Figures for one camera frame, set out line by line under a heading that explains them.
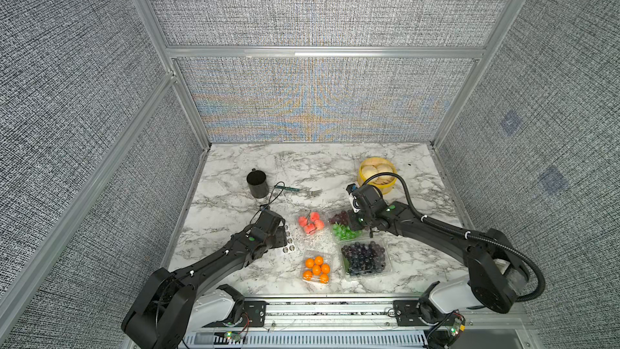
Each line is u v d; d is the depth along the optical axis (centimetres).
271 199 102
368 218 65
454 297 56
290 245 88
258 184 97
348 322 73
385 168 103
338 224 87
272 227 68
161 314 40
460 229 49
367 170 99
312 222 90
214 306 55
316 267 80
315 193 101
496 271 42
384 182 101
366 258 79
